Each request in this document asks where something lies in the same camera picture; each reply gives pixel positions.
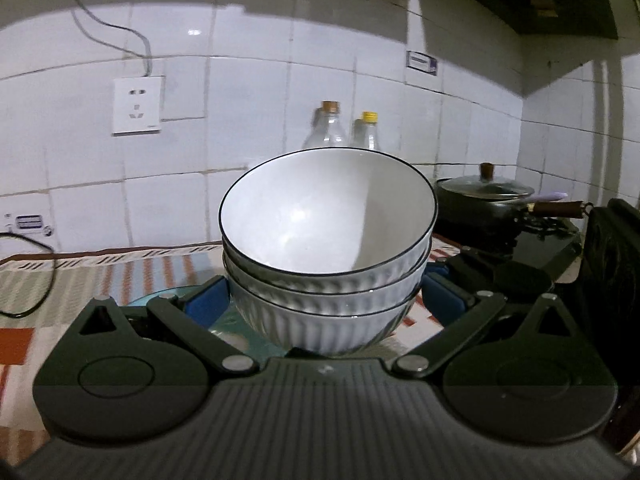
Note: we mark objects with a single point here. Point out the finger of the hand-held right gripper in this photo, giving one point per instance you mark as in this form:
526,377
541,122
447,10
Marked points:
470,267

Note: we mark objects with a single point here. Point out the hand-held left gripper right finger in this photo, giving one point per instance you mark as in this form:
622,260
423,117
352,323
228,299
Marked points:
442,297

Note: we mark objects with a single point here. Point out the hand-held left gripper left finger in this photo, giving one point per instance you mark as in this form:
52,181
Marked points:
210,300

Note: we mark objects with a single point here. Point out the teal egg print plate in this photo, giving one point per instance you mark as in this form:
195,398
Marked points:
235,332

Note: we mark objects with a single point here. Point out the white ribbed bowl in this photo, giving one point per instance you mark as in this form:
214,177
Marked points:
325,305
325,210
325,335

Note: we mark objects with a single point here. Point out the black cooking pot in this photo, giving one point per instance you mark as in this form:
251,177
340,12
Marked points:
475,212

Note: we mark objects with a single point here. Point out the black gas stove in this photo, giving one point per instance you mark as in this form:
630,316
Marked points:
550,250

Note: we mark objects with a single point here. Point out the glass pot lid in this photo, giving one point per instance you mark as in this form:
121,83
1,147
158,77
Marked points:
482,187

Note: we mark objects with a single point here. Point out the striped patchwork tablecloth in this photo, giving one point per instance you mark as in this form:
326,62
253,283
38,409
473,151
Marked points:
100,275

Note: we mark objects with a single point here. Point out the vinegar bottle yellow cap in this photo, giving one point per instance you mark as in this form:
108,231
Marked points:
367,135

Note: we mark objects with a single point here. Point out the cooking oil bottle yellow label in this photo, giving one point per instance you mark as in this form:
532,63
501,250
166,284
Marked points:
327,130

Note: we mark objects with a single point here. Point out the small blue wall sticker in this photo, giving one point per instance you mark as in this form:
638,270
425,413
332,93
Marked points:
30,221

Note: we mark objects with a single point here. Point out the white wall socket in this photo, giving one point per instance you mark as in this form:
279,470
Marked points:
138,105

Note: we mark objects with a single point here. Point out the dark framed wall sticker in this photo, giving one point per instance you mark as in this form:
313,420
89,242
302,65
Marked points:
422,63

